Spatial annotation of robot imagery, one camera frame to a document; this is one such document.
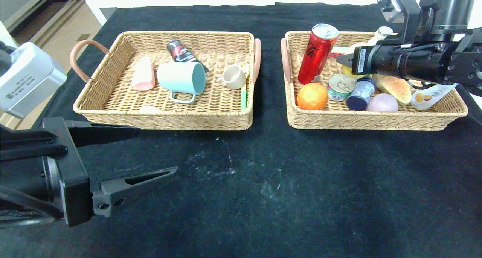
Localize red soda can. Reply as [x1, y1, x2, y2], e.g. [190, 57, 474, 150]
[297, 23, 339, 85]

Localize black tablecloth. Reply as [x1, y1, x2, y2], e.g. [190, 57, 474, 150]
[0, 3, 482, 258]

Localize small pink bottle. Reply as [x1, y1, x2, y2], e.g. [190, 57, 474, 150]
[131, 57, 156, 91]

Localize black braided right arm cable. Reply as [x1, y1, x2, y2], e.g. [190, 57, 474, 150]
[388, 41, 447, 55]

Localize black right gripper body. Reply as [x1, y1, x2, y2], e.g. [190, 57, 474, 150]
[351, 44, 401, 76]

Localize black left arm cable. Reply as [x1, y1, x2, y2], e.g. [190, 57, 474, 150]
[0, 185, 64, 221]

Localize orange fruit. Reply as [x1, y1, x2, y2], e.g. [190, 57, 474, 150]
[296, 83, 329, 111]

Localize short silver tin can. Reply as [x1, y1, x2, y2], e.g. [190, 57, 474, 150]
[327, 74, 355, 101]

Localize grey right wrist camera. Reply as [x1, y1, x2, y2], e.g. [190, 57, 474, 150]
[378, 0, 422, 44]

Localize rectangular wicker basket brown handles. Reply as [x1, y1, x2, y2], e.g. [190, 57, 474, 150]
[70, 31, 261, 131]
[281, 30, 468, 131]

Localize white milk drink bottle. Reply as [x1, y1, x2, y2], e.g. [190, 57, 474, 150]
[354, 26, 394, 47]

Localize black cosmetic tube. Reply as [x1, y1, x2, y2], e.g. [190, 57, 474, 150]
[167, 40, 209, 73]

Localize small dark blue jar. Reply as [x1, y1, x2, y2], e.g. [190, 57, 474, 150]
[345, 76, 376, 111]

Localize white bottle blue cap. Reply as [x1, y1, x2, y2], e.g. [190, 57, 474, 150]
[410, 83, 458, 111]

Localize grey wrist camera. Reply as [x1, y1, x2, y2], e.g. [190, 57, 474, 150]
[378, 0, 422, 44]
[0, 42, 67, 119]

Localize white hanging cloth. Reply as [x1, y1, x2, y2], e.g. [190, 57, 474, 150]
[0, 21, 17, 47]

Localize yellow lemon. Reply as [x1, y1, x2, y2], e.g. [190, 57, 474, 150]
[343, 65, 368, 79]

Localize small beige cup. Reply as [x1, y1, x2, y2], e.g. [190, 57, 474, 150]
[218, 64, 249, 90]

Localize light blue mug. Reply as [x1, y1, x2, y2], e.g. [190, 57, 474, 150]
[157, 61, 207, 104]

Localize yellow bread bun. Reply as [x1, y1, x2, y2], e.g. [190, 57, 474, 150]
[375, 74, 412, 105]

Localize red green candy box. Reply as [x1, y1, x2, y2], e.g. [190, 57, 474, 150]
[331, 47, 354, 59]

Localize pale pink round bun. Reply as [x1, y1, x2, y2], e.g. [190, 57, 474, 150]
[366, 93, 399, 113]

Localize beige fork green handle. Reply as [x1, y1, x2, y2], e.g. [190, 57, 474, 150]
[239, 63, 250, 111]

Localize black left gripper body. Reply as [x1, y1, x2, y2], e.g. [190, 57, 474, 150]
[0, 116, 94, 228]

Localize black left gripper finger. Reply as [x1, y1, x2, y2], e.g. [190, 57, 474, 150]
[92, 166, 178, 218]
[65, 120, 141, 148]

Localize grey metal shelf frame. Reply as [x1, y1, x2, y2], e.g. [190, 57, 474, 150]
[0, 0, 88, 38]

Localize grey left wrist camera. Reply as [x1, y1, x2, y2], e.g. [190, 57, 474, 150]
[0, 42, 67, 119]

